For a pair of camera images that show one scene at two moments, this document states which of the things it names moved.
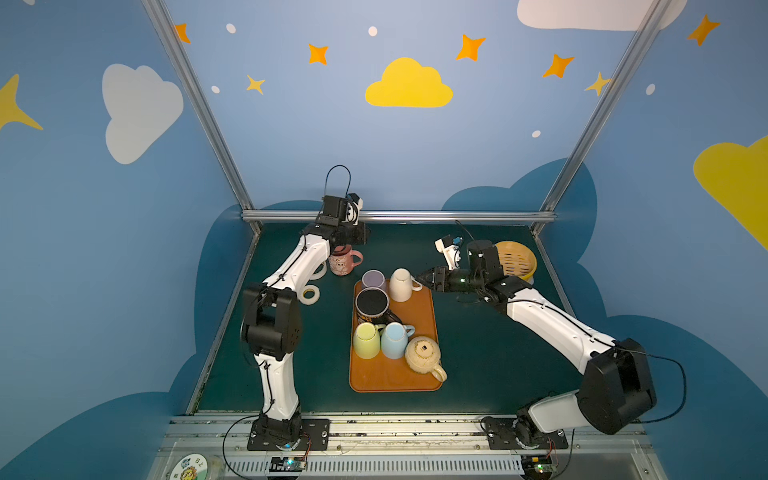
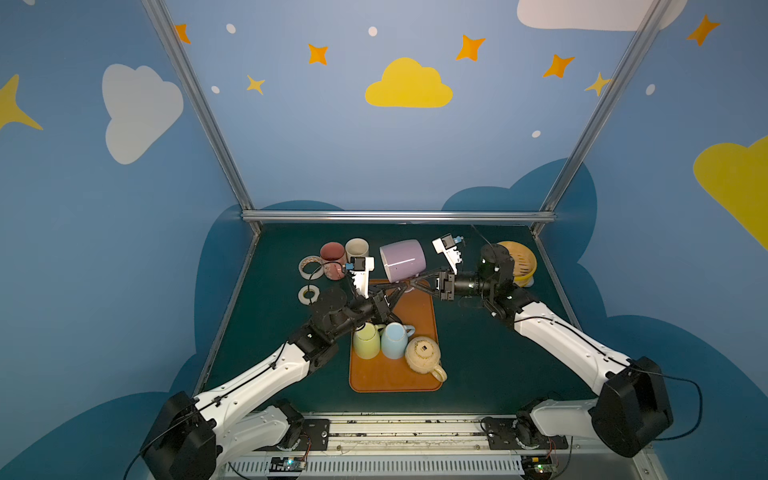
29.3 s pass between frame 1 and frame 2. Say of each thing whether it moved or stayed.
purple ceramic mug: moved
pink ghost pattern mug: moved
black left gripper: moved
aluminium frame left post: stayed
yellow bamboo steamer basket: stayed
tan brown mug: stayed
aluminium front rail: stayed
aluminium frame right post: stayed
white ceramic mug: moved
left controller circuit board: stayed
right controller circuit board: stayed
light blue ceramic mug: stayed
